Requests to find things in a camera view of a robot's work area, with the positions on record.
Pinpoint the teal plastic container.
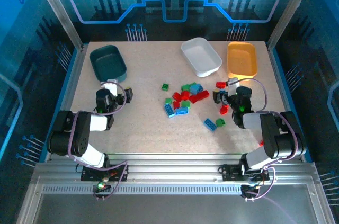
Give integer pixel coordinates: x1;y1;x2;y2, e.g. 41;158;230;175
89;44;128;84

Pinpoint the orange plastic container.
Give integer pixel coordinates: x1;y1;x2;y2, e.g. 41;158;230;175
227;41;258;79

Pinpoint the white plastic container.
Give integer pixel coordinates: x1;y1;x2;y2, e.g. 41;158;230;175
181;37;222;78

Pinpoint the black connector block with LEDs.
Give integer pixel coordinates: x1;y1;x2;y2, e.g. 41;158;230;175
240;184;262;195
93;180;112;194

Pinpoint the grey metal panel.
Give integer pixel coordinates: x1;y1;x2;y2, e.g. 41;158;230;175
15;193;334;224

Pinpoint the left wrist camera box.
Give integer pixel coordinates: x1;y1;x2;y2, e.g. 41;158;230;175
104;82;119;97

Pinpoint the purple cable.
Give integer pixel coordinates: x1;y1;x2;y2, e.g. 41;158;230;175
67;81;130;200
230;77;299;201

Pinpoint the aluminium table side rail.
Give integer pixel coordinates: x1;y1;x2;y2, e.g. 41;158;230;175
266;41;313;163
43;43;90;163

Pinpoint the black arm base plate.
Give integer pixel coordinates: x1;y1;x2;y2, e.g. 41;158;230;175
81;164;130;182
218;164;270;182

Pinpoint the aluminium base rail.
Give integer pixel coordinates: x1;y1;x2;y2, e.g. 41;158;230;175
31;154;321;195

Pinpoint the aluminium frame post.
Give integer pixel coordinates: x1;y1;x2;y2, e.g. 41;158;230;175
266;0;321;52
29;0;87;51

